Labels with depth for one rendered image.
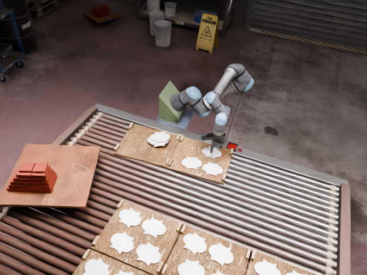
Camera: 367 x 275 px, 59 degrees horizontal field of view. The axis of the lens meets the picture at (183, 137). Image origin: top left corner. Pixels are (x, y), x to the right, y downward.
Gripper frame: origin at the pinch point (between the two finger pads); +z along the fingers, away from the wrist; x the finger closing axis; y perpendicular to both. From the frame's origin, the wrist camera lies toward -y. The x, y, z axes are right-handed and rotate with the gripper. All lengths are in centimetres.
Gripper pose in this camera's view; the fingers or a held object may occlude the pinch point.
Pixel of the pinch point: (211, 151)
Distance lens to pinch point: 241.8
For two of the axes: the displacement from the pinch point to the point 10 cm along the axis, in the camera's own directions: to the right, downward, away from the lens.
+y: 9.5, 2.6, -1.7
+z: -0.8, 7.2, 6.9
